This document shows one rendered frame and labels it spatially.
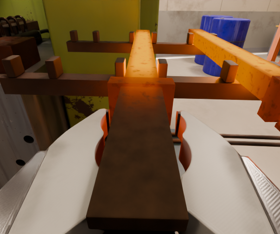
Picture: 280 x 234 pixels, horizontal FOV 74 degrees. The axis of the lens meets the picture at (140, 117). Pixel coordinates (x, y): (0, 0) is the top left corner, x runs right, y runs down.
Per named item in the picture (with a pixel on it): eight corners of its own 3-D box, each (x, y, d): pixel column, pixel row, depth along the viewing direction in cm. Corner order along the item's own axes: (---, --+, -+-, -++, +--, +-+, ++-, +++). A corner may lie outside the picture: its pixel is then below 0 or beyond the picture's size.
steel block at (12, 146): (60, 208, 63) (16, 83, 40) (-55, 209, 62) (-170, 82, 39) (92, 119, 111) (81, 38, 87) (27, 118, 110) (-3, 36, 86)
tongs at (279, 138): (289, 138, 53) (290, 135, 52) (299, 148, 49) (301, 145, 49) (79, 131, 54) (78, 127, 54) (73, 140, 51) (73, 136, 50)
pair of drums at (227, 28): (212, 58, 416) (222, 14, 370) (249, 75, 321) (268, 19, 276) (183, 59, 401) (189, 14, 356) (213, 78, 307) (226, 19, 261)
